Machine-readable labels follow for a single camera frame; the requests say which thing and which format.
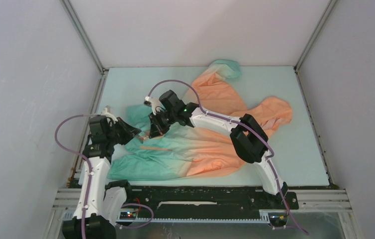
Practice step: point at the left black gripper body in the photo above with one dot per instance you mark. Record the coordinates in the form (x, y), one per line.
(113, 134)

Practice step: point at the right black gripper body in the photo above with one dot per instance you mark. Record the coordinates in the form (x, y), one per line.
(163, 120)

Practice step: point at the teal and orange gradient jacket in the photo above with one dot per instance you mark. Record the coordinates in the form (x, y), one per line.
(195, 152)

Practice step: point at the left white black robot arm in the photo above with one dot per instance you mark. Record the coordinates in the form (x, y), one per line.
(100, 202)

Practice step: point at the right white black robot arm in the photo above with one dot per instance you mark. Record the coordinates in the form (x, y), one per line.
(247, 137)

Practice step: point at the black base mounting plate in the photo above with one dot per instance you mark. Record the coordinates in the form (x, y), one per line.
(204, 204)

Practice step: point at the light foam table mat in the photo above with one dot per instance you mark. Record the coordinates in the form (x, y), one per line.
(297, 158)

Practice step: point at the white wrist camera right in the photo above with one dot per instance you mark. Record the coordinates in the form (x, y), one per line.
(154, 104)

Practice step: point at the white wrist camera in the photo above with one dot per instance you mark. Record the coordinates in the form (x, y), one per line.
(154, 104)
(107, 112)

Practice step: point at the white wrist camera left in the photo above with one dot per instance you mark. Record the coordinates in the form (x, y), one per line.
(107, 112)

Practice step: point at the aluminium frame rail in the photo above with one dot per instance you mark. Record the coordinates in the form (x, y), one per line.
(319, 200)

